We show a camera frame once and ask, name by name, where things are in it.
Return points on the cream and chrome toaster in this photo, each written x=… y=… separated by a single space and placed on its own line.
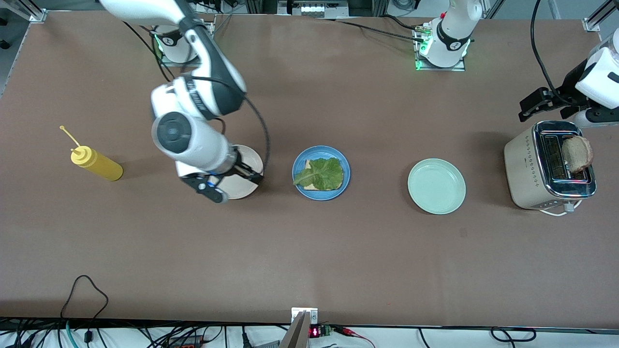
x=524 y=169

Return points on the brown bread slice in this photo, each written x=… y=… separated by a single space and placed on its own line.
x=578 y=153
x=310 y=186

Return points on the silver mounting bracket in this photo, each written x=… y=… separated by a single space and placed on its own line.
x=296 y=314

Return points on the yellow squeeze bottle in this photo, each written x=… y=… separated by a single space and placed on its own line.
x=101 y=166

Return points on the pale green plate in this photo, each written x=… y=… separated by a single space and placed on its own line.
x=436 y=186

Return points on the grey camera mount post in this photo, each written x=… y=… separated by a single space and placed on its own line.
x=296 y=336

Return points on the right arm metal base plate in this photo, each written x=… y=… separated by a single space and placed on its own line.
x=212 y=48

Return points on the white and black control box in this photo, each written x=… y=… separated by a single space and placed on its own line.
x=314 y=8

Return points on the blue plate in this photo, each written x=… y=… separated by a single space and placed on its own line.
x=321 y=196

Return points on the green lettuce leaf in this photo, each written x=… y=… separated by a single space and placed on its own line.
x=324 y=174

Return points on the red digit display module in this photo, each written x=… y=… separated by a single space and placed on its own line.
x=315 y=332

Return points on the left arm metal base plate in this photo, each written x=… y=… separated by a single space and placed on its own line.
x=440 y=69

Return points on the aluminium frame extrusion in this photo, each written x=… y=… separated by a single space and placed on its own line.
x=34 y=12
x=607 y=9

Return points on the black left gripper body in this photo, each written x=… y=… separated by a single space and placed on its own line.
x=569 y=86

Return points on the silver corner bracket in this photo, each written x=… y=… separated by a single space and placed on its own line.
x=591 y=24

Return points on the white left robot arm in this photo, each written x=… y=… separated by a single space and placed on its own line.
x=452 y=29

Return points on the cream white plate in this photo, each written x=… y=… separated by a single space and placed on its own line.
x=242 y=192

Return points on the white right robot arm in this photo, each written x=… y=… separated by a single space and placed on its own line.
x=193 y=140

